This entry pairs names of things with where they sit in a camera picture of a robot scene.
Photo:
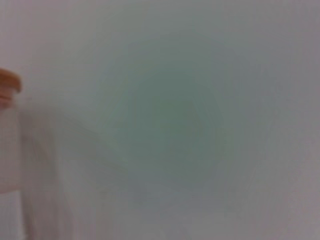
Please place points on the glass drink dispenser jar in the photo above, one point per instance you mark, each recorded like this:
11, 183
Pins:
8, 150

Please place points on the round bamboo jar lid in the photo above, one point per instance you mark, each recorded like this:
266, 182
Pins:
8, 81

